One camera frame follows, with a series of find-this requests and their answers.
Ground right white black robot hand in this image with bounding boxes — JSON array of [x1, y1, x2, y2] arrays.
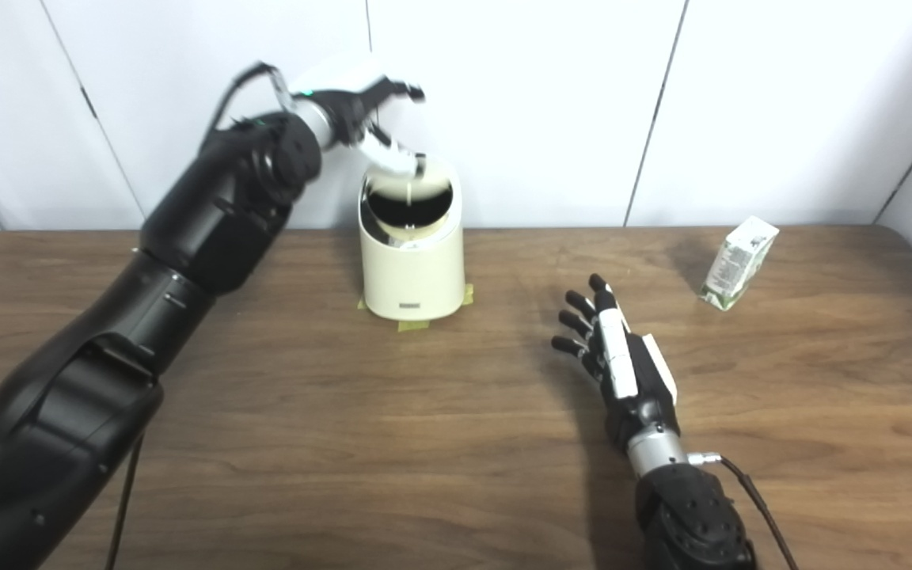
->
[[551, 274, 678, 456]]

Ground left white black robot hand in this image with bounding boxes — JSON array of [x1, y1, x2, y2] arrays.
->
[[278, 59, 428, 180]]

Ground white green milk carton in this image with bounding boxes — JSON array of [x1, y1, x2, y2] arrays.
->
[[698, 215, 780, 311]]

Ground cream-colored cylindrical bin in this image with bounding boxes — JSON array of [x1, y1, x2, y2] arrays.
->
[[358, 157, 466, 322]]

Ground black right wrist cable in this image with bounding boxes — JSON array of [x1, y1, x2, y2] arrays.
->
[[690, 451, 799, 570]]

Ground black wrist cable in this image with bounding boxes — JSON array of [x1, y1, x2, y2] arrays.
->
[[104, 62, 289, 570], [690, 451, 799, 570]]

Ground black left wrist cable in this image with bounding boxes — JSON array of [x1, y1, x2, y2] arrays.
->
[[104, 62, 289, 570]]

